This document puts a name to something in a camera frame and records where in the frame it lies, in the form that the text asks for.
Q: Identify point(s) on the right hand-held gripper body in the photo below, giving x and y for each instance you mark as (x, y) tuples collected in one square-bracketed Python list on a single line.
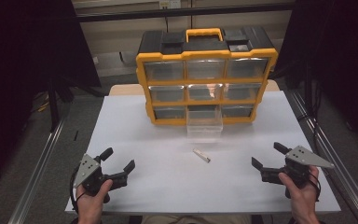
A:
[(298, 161)]

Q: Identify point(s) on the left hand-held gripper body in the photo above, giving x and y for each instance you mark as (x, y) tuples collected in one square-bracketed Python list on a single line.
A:
[(88, 169)]

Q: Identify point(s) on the small beige wooden stick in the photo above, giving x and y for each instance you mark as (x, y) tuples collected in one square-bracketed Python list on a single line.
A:
[(201, 155)]

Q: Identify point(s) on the clear plastic drawer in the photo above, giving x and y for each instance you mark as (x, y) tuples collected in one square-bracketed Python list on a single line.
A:
[(204, 126)]

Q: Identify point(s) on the yellow black drawer organizer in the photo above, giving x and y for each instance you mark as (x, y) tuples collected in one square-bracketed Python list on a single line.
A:
[(205, 46)]

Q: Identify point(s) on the person's left hand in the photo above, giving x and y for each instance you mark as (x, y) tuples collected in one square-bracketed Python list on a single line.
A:
[(93, 199)]

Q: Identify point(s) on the person's right hand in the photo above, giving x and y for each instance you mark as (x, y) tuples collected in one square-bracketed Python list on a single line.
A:
[(301, 194)]

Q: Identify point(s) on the black metal stand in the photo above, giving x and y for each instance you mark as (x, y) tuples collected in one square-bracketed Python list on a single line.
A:
[(54, 102)]

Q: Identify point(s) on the set of closed clear drawers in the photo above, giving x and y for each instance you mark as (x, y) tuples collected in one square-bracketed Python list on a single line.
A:
[(164, 71)]

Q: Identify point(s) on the black curtain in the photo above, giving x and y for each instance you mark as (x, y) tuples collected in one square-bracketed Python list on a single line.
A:
[(338, 46), (21, 62)]

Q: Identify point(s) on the black horizontal bar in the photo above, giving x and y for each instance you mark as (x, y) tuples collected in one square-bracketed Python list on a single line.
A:
[(183, 12)]

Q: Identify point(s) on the aluminium floor rail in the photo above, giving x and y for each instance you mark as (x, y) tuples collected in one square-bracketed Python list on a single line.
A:
[(34, 174), (338, 161)]

